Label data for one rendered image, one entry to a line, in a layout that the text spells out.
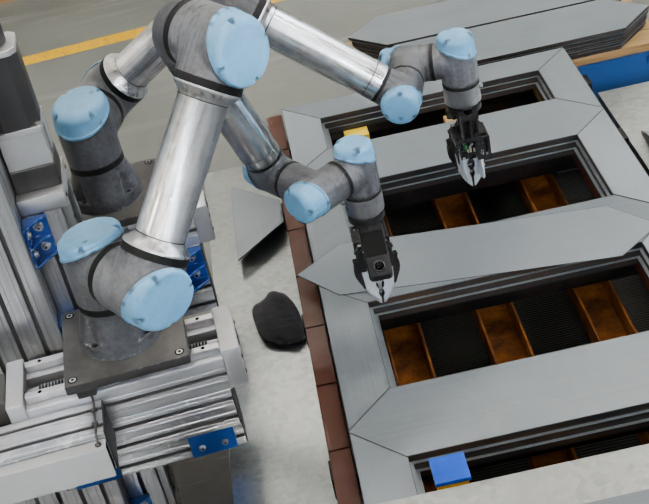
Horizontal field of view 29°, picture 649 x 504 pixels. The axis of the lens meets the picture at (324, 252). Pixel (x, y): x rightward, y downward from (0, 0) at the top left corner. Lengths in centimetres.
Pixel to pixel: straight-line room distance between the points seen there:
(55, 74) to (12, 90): 359
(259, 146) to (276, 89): 293
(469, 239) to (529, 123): 47
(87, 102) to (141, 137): 253
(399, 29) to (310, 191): 136
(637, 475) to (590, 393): 43
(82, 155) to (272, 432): 68
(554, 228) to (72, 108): 101
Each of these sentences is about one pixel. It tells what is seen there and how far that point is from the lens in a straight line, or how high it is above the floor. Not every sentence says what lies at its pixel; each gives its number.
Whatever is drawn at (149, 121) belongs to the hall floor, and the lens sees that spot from 522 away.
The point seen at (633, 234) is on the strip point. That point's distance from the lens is 261.
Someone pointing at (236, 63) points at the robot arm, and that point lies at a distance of 199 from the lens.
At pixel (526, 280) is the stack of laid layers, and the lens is 255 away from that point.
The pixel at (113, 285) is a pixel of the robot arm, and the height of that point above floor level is 124.
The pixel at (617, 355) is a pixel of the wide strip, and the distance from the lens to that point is 232.
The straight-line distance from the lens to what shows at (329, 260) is 264.
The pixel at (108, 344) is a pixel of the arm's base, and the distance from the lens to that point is 222.
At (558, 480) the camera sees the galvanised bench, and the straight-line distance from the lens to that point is 184.
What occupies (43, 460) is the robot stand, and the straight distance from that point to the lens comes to 224.
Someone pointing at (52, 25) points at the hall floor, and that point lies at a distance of 637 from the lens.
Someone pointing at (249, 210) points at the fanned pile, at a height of 72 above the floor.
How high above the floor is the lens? 239
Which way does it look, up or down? 35 degrees down
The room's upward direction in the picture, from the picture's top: 12 degrees counter-clockwise
